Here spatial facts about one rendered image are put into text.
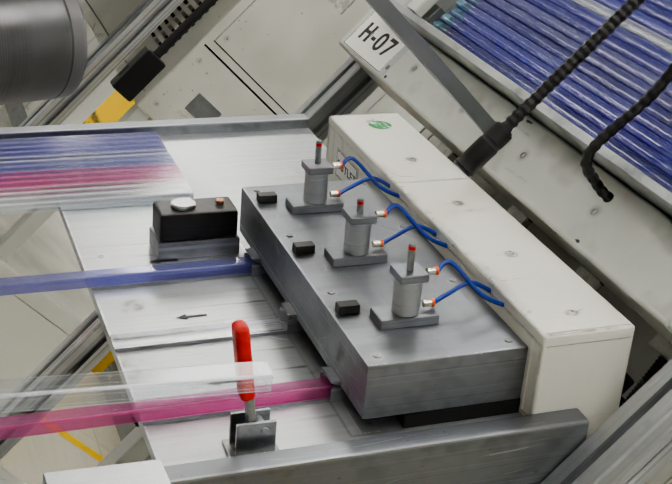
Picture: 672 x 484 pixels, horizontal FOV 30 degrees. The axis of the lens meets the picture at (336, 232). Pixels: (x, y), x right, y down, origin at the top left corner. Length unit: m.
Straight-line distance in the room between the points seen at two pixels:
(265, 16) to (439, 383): 1.45
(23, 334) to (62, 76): 1.93
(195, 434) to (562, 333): 0.29
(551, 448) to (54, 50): 0.57
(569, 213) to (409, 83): 0.36
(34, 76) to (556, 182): 0.68
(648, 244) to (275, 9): 1.39
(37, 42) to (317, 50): 1.85
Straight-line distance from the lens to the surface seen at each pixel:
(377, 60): 1.49
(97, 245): 1.23
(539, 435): 0.98
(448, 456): 0.95
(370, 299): 1.02
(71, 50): 0.56
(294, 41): 2.36
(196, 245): 1.20
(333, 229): 1.14
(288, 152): 1.47
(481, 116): 1.21
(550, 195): 1.14
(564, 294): 1.03
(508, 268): 1.06
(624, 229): 1.07
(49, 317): 2.47
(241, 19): 2.32
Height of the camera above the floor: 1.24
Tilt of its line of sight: 4 degrees down
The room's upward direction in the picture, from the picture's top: 46 degrees clockwise
